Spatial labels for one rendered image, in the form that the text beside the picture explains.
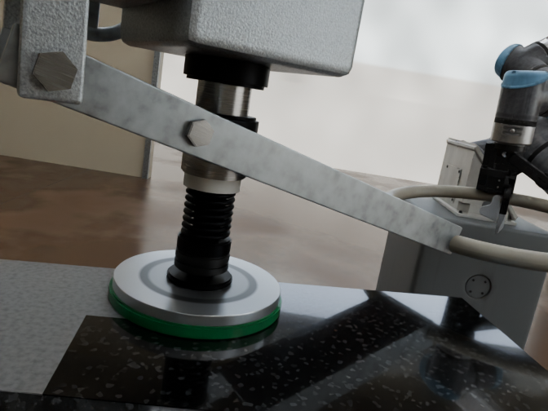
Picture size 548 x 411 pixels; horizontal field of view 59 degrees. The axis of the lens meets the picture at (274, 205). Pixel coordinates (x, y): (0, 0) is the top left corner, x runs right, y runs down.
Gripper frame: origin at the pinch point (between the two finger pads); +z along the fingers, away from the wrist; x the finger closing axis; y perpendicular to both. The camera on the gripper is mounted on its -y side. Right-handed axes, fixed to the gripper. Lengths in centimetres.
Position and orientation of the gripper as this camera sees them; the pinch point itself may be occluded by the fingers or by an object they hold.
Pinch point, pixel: (501, 226)
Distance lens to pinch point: 131.2
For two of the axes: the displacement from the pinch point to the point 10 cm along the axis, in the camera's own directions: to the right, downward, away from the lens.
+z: -1.0, 9.6, 2.6
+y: -8.8, -2.0, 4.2
